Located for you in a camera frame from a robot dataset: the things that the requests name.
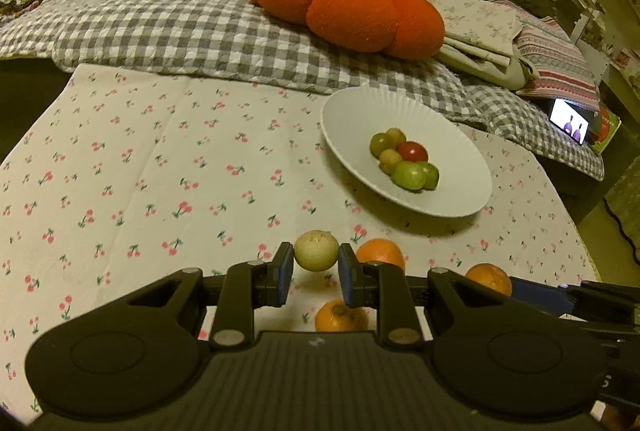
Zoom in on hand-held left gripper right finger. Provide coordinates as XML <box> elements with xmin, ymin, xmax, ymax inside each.
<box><xmin>337</xmin><ymin>243</ymin><xmax>482</xmax><ymax>348</ymax></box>

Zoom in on orange pumpkin cushion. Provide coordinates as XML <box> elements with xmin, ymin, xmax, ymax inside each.
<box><xmin>245</xmin><ymin>0</ymin><xmax>446</xmax><ymax>60</ymax></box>

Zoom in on phone with lit screen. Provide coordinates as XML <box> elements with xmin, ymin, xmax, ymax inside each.
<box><xmin>549</xmin><ymin>98</ymin><xmax>594</xmax><ymax>146</ymax></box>

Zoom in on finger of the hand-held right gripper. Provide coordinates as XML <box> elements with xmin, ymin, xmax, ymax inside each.
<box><xmin>509</xmin><ymin>277</ymin><xmax>640</xmax><ymax>328</ymax></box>

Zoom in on cherry print tablecloth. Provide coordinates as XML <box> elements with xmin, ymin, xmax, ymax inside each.
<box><xmin>0</xmin><ymin>63</ymin><xmax>601</xmax><ymax>418</ymax></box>

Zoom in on dark yellow-green round fruit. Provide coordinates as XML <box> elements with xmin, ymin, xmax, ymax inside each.
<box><xmin>369</xmin><ymin>132</ymin><xmax>396</xmax><ymax>158</ymax></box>

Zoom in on folded striped blanket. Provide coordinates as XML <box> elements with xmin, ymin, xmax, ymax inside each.
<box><xmin>490</xmin><ymin>0</ymin><xmax>601</xmax><ymax>112</ymax></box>

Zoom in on small yellow round fruit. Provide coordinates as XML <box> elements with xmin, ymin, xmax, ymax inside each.
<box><xmin>379</xmin><ymin>149</ymin><xmax>404</xmax><ymax>174</ymax></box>

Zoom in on white ribbed plate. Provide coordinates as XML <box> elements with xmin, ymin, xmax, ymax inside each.
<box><xmin>320</xmin><ymin>86</ymin><xmax>494</xmax><ymax>218</ymax></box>

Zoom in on green guava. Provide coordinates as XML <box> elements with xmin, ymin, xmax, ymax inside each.
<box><xmin>418</xmin><ymin>162</ymin><xmax>441</xmax><ymax>190</ymax></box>
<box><xmin>391</xmin><ymin>161</ymin><xmax>426</xmax><ymax>190</ymax></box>

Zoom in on grey checkered blanket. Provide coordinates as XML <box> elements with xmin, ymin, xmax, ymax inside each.
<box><xmin>0</xmin><ymin>0</ymin><xmax>606</xmax><ymax>182</ymax></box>

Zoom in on large orange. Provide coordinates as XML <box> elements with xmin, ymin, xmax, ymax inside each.
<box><xmin>355</xmin><ymin>238</ymin><xmax>406</xmax><ymax>273</ymax></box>

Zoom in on small orange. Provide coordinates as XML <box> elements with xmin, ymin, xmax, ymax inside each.
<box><xmin>465</xmin><ymin>263</ymin><xmax>514</xmax><ymax>297</ymax></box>
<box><xmin>314</xmin><ymin>299</ymin><xmax>370</xmax><ymax>333</ymax></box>

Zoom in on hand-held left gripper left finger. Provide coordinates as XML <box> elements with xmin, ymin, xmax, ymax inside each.
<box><xmin>125</xmin><ymin>242</ymin><xmax>296</xmax><ymax>353</ymax></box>

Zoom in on pale round fruit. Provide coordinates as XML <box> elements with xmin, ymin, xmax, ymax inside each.
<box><xmin>293</xmin><ymin>230</ymin><xmax>339</xmax><ymax>271</ymax></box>

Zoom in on red tomato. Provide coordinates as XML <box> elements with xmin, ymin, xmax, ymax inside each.
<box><xmin>397</xmin><ymin>141</ymin><xmax>429</xmax><ymax>163</ymax></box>

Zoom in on folded floral sheets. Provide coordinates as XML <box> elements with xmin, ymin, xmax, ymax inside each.
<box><xmin>415</xmin><ymin>0</ymin><xmax>539</xmax><ymax>90</ymax></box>

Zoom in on orange and green book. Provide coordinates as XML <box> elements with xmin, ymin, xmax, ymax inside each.
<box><xmin>590</xmin><ymin>103</ymin><xmax>623</xmax><ymax>156</ymax></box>

